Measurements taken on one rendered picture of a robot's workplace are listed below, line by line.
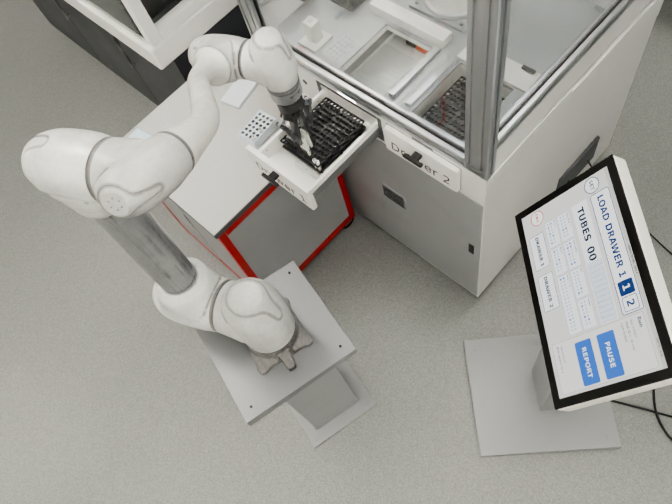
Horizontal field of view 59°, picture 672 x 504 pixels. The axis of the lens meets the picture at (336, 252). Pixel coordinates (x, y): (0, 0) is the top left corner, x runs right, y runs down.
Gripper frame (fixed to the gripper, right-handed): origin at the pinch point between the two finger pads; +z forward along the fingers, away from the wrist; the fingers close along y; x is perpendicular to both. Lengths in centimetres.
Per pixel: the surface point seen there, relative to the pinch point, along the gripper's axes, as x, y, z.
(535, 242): -73, 13, 0
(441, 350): -51, -2, 100
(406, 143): -21.4, 21.3, 8.3
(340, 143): -3.3, 10.0, 10.1
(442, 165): -35.4, 21.3, 8.1
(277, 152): 16.0, -2.6, 16.5
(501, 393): -80, -2, 97
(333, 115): 6.6, 17.1, 10.5
